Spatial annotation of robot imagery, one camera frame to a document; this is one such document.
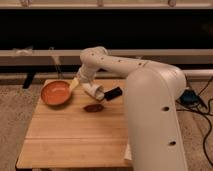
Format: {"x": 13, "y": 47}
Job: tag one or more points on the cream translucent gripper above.
{"x": 74, "y": 84}

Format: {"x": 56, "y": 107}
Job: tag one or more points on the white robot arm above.
{"x": 151, "y": 89}

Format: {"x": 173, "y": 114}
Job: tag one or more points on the orange bowl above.
{"x": 56, "y": 93}

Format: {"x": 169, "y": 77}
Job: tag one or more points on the white paper cup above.
{"x": 94, "y": 90}

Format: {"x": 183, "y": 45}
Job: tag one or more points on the brown dried fruit piece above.
{"x": 94, "y": 108}

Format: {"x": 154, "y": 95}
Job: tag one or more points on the black rectangular block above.
{"x": 116, "y": 92}

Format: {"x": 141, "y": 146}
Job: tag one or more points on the wooden table board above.
{"x": 69, "y": 137}

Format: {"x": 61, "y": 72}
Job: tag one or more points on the black power adapter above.
{"x": 189, "y": 98}

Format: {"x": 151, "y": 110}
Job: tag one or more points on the black bracket leg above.
{"x": 28, "y": 80}

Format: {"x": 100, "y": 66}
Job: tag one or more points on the grey metal rail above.
{"x": 43, "y": 57}

